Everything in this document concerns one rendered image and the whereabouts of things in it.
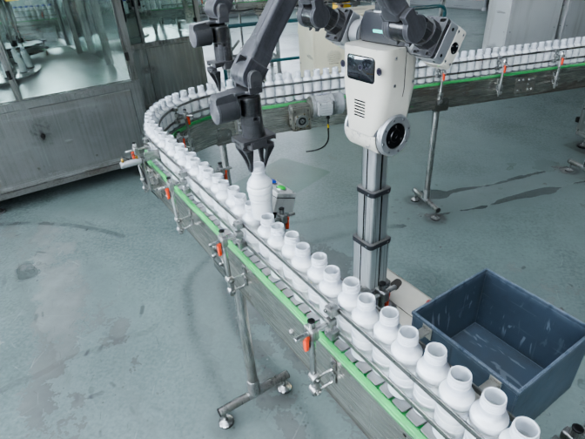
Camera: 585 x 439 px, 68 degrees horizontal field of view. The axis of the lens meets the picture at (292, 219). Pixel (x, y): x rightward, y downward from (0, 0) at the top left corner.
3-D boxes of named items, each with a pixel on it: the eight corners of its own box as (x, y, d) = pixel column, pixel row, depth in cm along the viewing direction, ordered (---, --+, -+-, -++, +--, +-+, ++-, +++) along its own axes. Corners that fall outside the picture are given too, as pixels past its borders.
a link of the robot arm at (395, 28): (432, 21, 127) (418, 19, 131) (411, 5, 120) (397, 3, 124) (417, 52, 129) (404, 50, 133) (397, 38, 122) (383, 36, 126)
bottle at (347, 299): (368, 336, 104) (371, 281, 95) (350, 349, 100) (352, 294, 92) (350, 322, 108) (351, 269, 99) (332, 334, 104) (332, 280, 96)
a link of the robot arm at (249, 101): (264, 91, 107) (252, 86, 111) (238, 97, 104) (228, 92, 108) (266, 118, 111) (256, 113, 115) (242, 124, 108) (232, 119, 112)
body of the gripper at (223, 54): (206, 66, 148) (203, 43, 144) (233, 61, 152) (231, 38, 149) (214, 69, 143) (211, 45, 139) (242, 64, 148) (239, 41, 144)
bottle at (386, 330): (405, 369, 95) (412, 313, 86) (386, 384, 92) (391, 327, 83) (384, 353, 99) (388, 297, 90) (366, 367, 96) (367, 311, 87)
